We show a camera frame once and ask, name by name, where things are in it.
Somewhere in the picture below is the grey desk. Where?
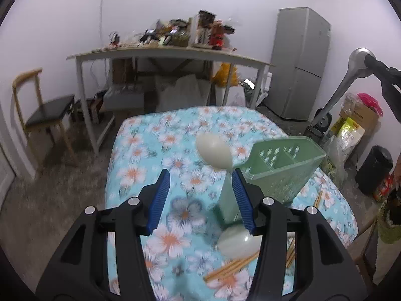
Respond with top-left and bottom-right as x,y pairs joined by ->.
66,45 -> 275,154

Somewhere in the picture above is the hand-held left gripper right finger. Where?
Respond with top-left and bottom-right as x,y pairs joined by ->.
232,168 -> 367,301

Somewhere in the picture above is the red toy truck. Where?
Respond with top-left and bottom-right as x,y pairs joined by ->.
209,22 -> 226,50

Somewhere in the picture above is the grey refrigerator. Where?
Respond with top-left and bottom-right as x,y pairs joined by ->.
262,7 -> 332,121

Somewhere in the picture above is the white wall cable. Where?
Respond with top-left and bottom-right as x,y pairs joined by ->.
98,0 -> 110,47

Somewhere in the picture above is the yellow plastic bag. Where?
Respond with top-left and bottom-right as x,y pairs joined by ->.
212,63 -> 239,87

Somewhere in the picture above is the black rice cooker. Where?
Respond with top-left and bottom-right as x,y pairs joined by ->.
305,108 -> 333,146

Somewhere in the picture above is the floral turquoise tablecloth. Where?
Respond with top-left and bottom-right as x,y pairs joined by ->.
105,106 -> 359,301

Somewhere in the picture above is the wooden chair frame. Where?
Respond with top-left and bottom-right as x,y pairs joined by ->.
348,216 -> 381,286

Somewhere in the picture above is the black trash bin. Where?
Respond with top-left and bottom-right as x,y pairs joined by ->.
355,146 -> 393,195

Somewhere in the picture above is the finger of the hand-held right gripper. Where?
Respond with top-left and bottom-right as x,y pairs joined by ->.
380,77 -> 401,126
365,55 -> 401,77

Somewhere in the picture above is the pale green plastic spoon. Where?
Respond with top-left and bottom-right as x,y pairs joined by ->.
196,132 -> 243,228
217,226 -> 264,258

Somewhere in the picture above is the dark red appliance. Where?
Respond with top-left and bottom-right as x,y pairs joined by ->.
86,91 -> 109,123

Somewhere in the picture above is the glass jar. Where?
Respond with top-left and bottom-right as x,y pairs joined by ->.
171,31 -> 188,46

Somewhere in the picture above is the red snack packet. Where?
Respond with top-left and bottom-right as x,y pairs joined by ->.
374,176 -> 393,201

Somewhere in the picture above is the person's right forearm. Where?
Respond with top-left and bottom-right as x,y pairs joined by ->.
377,155 -> 401,245

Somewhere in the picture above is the grey storage box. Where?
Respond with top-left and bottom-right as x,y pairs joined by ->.
103,86 -> 145,112

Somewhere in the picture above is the cardboard box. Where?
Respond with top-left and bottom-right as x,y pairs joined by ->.
339,93 -> 380,132

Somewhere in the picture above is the pink plastic bag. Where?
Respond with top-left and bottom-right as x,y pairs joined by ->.
357,92 -> 383,116

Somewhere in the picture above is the wooden chair with black seat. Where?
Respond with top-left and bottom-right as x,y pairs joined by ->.
12,68 -> 77,167

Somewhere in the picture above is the metal ladle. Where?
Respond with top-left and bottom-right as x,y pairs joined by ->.
309,48 -> 373,127

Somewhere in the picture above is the green star-cut utensil holder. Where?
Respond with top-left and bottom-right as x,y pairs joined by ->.
233,136 -> 327,204

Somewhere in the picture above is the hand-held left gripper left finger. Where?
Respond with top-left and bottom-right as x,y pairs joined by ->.
35,169 -> 171,301

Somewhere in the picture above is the yellow green bag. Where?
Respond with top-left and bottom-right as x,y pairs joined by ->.
329,117 -> 365,160

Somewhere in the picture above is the clear plastic bag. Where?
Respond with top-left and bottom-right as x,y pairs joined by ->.
323,135 -> 348,189

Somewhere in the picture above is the dark brown box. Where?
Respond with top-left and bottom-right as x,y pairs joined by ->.
198,10 -> 217,27

